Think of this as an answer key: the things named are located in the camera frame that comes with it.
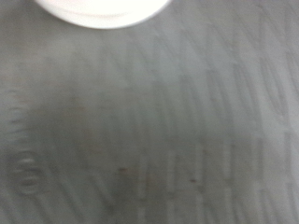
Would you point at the white mug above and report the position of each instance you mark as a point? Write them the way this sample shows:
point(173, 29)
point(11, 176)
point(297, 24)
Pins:
point(102, 12)

